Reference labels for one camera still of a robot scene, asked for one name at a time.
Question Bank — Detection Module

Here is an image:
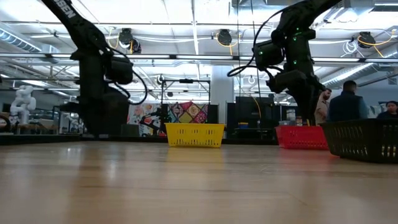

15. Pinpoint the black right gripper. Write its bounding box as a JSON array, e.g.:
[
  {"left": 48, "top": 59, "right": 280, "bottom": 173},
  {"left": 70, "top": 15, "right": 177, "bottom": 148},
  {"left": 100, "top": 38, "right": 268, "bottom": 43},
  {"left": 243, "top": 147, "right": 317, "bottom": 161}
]
[{"left": 266, "top": 68, "right": 326, "bottom": 126}]

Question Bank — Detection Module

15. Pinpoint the person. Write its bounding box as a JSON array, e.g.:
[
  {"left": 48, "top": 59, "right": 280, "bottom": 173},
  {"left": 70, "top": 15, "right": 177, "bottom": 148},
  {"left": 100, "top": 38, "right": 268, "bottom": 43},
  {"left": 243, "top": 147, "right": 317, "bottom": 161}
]
[
  {"left": 314, "top": 88, "right": 333, "bottom": 125},
  {"left": 376, "top": 100, "right": 398, "bottom": 120},
  {"left": 326, "top": 80, "right": 370, "bottom": 123}
]

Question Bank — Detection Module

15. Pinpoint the red plastic basket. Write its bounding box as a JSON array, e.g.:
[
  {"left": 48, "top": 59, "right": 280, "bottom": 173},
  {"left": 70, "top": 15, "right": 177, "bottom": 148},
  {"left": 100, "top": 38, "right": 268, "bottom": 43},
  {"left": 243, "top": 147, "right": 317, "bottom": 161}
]
[{"left": 275, "top": 125, "right": 330, "bottom": 151}]

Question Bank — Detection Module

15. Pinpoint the black equipment cabinet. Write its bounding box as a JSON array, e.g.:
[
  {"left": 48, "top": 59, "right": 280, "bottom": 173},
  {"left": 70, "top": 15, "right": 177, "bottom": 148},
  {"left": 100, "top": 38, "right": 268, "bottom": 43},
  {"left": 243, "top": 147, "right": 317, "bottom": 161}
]
[{"left": 226, "top": 96, "right": 274, "bottom": 139}]

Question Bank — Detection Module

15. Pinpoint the black plastic basket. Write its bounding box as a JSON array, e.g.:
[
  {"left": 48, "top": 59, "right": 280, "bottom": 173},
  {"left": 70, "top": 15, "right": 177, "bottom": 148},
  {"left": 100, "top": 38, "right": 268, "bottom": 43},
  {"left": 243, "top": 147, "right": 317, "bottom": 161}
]
[{"left": 319, "top": 118, "right": 398, "bottom": 164}]

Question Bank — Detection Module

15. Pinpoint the white robot figure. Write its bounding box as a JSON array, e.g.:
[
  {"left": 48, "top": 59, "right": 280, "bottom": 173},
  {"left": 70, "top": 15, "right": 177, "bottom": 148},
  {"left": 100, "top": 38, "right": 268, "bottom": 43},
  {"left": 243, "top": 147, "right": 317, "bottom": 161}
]
[{"left": 9, "top": 85, "right": 37, "bottom": 125}]

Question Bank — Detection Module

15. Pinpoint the colourful patchwork quilt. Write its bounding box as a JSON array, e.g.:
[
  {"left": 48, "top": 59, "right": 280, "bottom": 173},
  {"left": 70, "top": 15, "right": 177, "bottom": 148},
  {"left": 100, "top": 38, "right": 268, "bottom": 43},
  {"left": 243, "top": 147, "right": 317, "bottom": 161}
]
[{"left": 127, "top": 101, "right": 208, "bottom": 137}]

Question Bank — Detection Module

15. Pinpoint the yellow plastic basket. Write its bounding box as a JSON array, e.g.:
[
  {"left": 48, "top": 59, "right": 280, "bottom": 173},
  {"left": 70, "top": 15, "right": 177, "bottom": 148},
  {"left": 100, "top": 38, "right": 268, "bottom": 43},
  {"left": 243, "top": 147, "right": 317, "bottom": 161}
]
[{"left": 164, "top": 123, "right": 226, "bottom": 149}]

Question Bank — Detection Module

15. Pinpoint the black metal table frame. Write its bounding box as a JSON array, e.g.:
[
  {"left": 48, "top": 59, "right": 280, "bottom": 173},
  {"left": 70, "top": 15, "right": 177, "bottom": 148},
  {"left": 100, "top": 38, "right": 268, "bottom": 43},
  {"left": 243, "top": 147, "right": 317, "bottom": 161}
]
[{"left": 0, "top": 133, "right": 279, "bottom": 146}]

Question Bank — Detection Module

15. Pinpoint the black frame stand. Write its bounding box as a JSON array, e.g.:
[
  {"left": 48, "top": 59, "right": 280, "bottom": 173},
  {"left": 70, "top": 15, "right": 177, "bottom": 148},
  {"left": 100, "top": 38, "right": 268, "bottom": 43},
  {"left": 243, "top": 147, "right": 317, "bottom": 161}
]
[{"left": 160, "top": 79, "right": 211, "bottom": 138}]

